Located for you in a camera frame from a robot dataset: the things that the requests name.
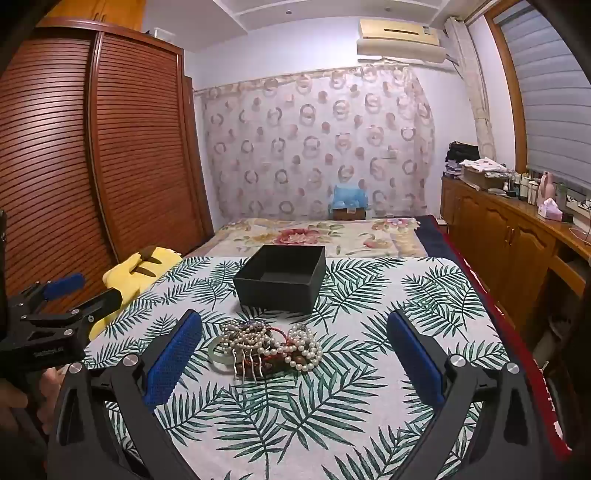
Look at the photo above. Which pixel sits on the green leaf print cloth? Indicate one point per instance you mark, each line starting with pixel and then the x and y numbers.
pixel 369 286

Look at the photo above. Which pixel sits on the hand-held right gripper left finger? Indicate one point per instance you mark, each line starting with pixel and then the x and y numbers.
pixel 168 364

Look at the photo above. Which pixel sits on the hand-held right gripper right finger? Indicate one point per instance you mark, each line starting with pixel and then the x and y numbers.
pixel 418 364

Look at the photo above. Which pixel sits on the navy red-edged blanket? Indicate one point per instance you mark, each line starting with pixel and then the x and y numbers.
pixel 480 286

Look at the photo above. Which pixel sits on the clear plastic storage box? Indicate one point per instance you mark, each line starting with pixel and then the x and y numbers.
pixel 163 33

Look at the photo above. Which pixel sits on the silver hair comb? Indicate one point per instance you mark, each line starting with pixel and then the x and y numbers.
pixel 249 367

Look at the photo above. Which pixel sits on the floral blanket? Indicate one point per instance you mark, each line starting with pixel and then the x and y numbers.
pixel 300 235

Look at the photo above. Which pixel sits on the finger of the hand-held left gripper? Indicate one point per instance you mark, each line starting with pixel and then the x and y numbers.
pixel 99 304
pixel 64 284

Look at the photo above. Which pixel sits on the white power strip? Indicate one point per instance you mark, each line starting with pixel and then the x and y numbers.
pixel 579 201

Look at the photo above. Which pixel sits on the wooden overhead cabinet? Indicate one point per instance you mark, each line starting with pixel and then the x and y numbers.
pixel 106 14

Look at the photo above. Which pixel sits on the circle pattern curtain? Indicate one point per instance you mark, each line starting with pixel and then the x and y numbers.
pixel 277 138

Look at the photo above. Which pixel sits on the blue plastic bag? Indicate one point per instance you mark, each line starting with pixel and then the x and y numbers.
pixel 348 196

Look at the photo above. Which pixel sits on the wooden slatted wardrobe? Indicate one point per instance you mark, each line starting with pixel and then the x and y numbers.
pixel 138 138

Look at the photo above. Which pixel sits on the yellow plush toy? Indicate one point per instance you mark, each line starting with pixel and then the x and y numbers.
pixel 124 272

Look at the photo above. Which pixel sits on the grey window blind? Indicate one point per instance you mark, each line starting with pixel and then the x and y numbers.
pixel 554 92

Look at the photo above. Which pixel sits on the open cardboard box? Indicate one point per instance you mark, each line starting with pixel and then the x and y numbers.
pixel 480 180

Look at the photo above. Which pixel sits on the wrapped air conditioner pipe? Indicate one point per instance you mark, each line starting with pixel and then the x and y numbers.
pixel 478 92

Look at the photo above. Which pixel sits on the pale green jade bangle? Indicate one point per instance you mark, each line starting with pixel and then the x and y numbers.
pixel 216 355

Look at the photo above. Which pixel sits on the cream air conditioner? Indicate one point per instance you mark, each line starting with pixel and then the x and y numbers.
pixel 397 39

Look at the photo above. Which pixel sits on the wooden sideboard cabinet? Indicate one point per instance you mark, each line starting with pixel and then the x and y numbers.
pixel 498 235

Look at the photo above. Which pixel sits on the group of cosmetic bottles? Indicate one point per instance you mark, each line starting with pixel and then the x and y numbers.
pixel 526 187

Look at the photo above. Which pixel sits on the black square box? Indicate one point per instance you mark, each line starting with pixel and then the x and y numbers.
pixel 277 290

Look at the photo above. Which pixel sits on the small cardboard box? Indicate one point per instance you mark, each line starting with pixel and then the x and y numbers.
pixel 348 214

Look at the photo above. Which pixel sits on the wooden window frame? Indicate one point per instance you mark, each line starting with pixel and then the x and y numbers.
pixel 508 92

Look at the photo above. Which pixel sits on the pink tissue box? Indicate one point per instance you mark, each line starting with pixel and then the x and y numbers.
pixel 549 210

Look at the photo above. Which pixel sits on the floral folded cloth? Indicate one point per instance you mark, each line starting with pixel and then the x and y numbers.
pixel 482 164

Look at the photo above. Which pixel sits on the person's left hand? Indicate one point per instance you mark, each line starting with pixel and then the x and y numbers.
pixel 50 394

